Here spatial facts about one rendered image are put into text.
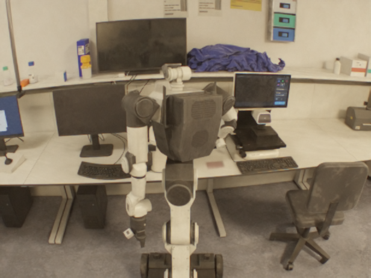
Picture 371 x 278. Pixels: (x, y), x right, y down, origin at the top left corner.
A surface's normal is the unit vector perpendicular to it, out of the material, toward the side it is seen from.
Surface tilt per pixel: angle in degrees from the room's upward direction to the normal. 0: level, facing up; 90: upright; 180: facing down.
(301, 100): 90
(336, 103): 90
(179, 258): 66
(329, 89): 90
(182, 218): 71
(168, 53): 86
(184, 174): 36
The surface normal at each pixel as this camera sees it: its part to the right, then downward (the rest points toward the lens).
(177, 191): -0.01, 0.30
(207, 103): 0.55, 0.26
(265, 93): 0.12, 0.48
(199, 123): 0.53, 0.49
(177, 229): -0.01, -0.11
